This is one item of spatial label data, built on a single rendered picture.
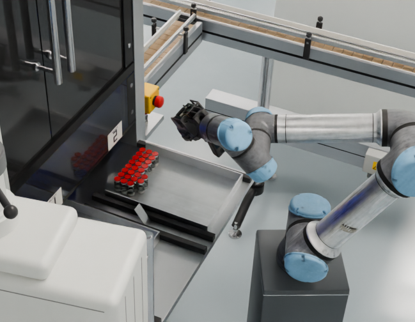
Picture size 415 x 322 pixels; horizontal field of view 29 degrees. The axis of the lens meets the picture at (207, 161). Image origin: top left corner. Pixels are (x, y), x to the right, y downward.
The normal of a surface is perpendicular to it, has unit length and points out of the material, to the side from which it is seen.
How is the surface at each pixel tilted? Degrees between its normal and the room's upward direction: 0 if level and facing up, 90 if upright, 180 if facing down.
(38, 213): 0
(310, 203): 7
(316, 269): 97
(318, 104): 90
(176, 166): 0
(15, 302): 90
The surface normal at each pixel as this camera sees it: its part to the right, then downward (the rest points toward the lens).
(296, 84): -0.41, 0.57
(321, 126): -0.17, -0.09
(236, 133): 0.44, 0.17
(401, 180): -0.05, 0.55
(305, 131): -0.16, 0.25
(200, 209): 0.04, -0.77
